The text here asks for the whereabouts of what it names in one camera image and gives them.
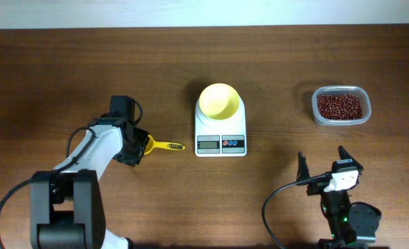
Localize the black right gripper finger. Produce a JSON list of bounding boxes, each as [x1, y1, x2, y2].
[[296, 151, 310, 185], [338, 145, 355, 162]]

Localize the yellow plastic measuring scoop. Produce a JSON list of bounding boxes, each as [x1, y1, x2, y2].
[[144, 135, 185, 156]]

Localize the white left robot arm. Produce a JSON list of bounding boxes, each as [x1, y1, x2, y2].
[[30, 118, 149, 248]]

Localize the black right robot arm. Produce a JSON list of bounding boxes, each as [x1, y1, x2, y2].
[[296, 146, 382, 249]]

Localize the white digital kitchen scale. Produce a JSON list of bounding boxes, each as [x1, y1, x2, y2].
[[194, 97, 247, 158]]

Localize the yellow plastic bowl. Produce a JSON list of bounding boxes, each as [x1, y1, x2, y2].
[[198, 83, 240, 120]]

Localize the red adzuki beans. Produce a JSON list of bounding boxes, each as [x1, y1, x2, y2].
[[316, 94, 363, 120]]

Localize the clear plastic food container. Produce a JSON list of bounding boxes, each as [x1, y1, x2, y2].
[[312, 86, 372, 127]]

